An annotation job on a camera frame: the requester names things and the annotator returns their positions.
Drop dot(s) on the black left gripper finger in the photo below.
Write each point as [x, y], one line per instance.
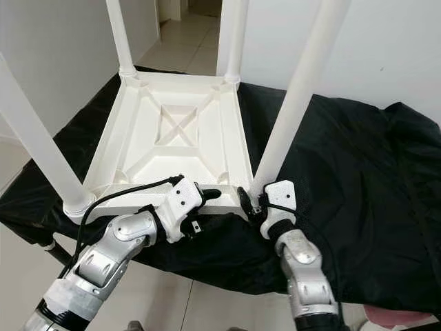
[211, 194]

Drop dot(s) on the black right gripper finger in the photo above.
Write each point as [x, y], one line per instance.
[247, 201]

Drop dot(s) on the white plastic table top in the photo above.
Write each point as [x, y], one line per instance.
[145, 165]

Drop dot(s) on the white plastic table leg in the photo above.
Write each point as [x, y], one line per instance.
[120, 34]
[236, 38]
[41, 145]
[300, 89]

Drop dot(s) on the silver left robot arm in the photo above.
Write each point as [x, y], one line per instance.
[103, 258]

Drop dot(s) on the black cloth table cover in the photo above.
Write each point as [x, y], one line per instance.
[372, 207]

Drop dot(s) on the grey robot left foot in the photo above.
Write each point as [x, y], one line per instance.
[134, 326]

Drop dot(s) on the pink cushion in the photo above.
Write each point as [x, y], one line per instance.
[400, 317]

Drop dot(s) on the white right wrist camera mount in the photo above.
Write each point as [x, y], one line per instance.
[281, 196]

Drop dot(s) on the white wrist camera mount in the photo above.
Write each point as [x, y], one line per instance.
[179, 200]
[281, 196]

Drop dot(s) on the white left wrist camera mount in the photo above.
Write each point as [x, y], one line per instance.
[179, 200]

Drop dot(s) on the white door frame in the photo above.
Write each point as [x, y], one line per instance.
[172, 10]

